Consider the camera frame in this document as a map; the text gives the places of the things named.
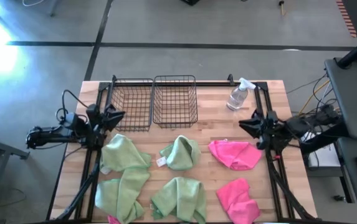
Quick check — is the white cable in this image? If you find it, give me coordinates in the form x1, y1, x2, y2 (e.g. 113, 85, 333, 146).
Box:
21, 0, 47, 7

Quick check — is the green microfiber towel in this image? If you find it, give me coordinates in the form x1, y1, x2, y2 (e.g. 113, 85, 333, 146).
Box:
151, 176, 207, 224
99, 133, 153, 175
94, 167, 151, 224

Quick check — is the yellow cable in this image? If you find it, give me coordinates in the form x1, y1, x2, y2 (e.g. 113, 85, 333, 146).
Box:
298, 79, 331, 116

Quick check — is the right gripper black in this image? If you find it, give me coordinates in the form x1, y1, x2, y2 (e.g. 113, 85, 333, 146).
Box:
239, 108, 281, 151

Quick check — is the black metal table frame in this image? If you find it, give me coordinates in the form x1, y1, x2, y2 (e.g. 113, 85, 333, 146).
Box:
45, 73, 322, 224

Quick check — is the green towel with white tag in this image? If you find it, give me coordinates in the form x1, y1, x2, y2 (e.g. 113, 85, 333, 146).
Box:
156, 134, 202, 171

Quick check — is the black cable bundle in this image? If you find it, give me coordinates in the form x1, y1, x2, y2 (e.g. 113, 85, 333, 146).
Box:
287, 73, 343, 124

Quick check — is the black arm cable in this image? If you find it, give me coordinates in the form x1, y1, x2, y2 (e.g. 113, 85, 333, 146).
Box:
55, 89, 89, 123

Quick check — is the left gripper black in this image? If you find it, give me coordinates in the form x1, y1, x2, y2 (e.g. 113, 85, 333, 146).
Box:
86, 103, 126, 138

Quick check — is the clear plastic spray bottle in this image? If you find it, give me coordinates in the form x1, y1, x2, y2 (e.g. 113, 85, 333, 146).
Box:
226, 77, 257, 111

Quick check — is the grey workstation desk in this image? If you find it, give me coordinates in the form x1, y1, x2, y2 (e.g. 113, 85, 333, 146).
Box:
299, 57, 357, 217

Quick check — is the black wire basket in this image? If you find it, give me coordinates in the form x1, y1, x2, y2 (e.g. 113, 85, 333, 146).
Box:
152, 75, 199, 129
108, 77, 154, 132

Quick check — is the white box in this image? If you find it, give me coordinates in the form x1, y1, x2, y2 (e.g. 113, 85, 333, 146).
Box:
301, 132, 341, 171

